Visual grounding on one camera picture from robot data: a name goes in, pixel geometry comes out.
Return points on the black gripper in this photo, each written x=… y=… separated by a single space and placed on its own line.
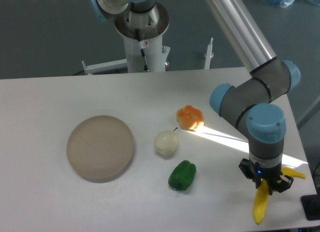
x=267 y=169

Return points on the yellow banana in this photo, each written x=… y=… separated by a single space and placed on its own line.
x=261 y=198

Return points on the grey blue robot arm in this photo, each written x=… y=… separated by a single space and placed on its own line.
x=248 y=107

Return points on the black device at edge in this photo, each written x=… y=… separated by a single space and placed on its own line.
x=311 y=205

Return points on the green bell pepper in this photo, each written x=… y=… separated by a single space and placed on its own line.
x=182 y=176

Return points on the orange bell pepper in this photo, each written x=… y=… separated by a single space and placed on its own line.
x=190 y=118

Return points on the white pear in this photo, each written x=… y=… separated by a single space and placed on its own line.
x=165 y=143

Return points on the beige round plate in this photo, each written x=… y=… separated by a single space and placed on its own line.
x=100 y=148

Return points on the white frame post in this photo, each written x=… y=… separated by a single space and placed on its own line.
x=209 y=55

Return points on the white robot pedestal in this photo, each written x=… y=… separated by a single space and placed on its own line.
x=142 y=27

